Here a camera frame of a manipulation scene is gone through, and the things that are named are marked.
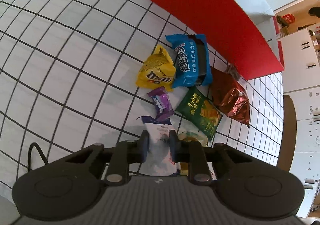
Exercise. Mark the blue cookie packet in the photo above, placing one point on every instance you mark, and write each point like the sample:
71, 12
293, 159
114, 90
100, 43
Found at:
190, 61

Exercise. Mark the wooden chair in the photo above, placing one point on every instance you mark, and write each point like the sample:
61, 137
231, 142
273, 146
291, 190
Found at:
288, 127

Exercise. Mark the white snack packet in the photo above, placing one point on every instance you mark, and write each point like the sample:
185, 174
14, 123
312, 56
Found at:
160, 140

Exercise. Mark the yellow candy packet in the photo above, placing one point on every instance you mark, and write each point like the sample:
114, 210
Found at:
155, 69

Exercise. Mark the small dark snack packet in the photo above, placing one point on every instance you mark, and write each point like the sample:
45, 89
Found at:
234, 72

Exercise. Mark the white grid tablecloth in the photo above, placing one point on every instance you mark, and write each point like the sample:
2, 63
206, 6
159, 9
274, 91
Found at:
75, 52

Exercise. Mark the wooden shelf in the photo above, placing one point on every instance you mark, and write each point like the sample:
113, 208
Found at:
300, 7

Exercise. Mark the red cardboard box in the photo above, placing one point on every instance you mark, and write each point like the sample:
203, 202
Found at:
212, 14

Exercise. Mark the green cracker packet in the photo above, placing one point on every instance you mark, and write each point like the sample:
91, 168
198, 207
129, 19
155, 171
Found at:
200, 110

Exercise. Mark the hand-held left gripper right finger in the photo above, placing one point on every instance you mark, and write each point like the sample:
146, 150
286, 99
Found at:
173, 148

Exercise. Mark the white cabinet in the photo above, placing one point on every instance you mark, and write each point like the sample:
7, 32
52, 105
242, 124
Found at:
302, 64

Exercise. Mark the brown foil chip bag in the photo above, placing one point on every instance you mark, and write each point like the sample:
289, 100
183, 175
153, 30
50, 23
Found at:
231, 95

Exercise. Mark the pale yellow snack packet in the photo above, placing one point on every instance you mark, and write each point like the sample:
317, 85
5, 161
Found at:
191, 137

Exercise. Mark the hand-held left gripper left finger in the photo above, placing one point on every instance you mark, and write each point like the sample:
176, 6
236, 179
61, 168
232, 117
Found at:
144, 148

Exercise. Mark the purple candy packet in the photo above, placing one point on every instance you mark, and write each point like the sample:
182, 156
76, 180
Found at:
162, 103

